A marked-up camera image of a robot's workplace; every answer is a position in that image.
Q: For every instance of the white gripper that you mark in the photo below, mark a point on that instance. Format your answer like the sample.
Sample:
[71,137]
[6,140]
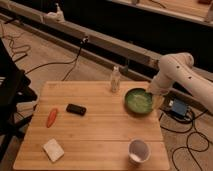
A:
[158,90]

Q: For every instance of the clear plastic bottle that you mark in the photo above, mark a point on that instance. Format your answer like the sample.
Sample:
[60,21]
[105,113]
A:
[115,79]

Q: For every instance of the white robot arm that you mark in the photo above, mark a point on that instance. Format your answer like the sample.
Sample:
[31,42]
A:
[178,68]

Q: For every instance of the green bowl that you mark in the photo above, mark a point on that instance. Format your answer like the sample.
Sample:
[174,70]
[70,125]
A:
[138,101]

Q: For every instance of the blue power box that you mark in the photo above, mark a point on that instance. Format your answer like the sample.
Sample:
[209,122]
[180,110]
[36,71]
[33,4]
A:
[179,108]

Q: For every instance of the white paper cup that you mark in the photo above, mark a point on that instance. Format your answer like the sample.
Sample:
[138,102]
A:
[138,151]

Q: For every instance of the black phone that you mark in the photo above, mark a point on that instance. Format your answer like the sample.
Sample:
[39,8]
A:
[79,110]

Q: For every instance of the orange carrot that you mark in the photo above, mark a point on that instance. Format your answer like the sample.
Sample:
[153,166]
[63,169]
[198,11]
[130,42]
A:
[51,118]

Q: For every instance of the white sponge block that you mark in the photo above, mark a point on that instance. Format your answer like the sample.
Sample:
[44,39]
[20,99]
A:
[53,150]

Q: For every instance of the black chair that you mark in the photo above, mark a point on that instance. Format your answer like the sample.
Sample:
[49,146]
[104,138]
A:
[13,90]

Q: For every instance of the grey metal rail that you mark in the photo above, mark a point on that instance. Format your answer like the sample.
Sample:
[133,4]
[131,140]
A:
[139,35]

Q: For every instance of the white clamp on rail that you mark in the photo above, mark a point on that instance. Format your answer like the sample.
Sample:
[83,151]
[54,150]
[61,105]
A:
[58,15]

